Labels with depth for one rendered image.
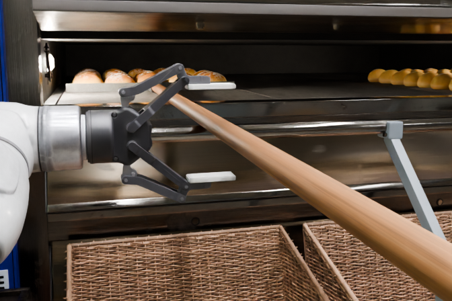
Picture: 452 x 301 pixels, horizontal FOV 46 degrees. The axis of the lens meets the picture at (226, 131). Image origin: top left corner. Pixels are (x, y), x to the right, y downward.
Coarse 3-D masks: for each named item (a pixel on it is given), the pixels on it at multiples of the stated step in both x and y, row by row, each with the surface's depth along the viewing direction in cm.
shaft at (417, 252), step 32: (224, 128) 77; (256, 160) 61; (288, 160) 54; (320, 192) 44; (352, 192) 41; (352, 224) 38; (384, 224) 35; (416, 224) 34; (384, 256) 35; (416, 256) 31; (448, 256) 29; (448, 288) 28
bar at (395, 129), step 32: (160, 128) 96; (192, 128) 98; (256, 128) 100; (288, 128) 102; (320, 128) 103; (352, 128) 105; (384, 128) 107; (416, 128) 109; (448, 128) 111; (416, 192) 100
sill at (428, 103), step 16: (400, 96) 155; (416, 96) 155; (432, 96) 155; (448, 96) 155; (160, 112) 133; (176, 112) 134; (224, 112) 137; (240, 112) 138; (256, 112) 139; (272, 112) 140; (288, 112) 141; (304, 112) 143; (320, 112) 144; (336, 112) 145; (352, 112) 146; (368, 112) 147; (384, 112) 149
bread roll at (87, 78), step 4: (80, 76) 173; (84, 76) 172; (88, 76) 173; (92, 76) 173; (96, 76) 174; (76, 80) 172; (80, 80) 172; (84, 80) 172; (88, 80) 172; (92, 80) 172; (96, 80) 173; (100, 80) 174
